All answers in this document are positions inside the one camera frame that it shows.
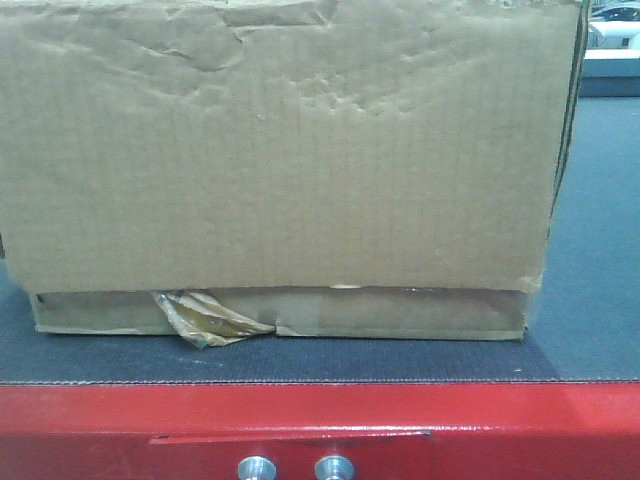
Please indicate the silver bolt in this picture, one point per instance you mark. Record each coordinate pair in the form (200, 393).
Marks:
(256, 468)
(334, 467)

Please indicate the brown cardboard box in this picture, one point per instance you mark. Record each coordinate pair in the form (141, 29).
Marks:
(221, 170)

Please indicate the left silver bolt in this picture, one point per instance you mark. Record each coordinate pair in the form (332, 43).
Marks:
(256, 468)

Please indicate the white background table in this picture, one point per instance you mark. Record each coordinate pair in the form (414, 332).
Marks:
(613, 42)

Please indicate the red metal cart frame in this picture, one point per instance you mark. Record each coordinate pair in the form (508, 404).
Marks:
(388, 431)

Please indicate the right silver bolt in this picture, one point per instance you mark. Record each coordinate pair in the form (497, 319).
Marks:
(334, 467)

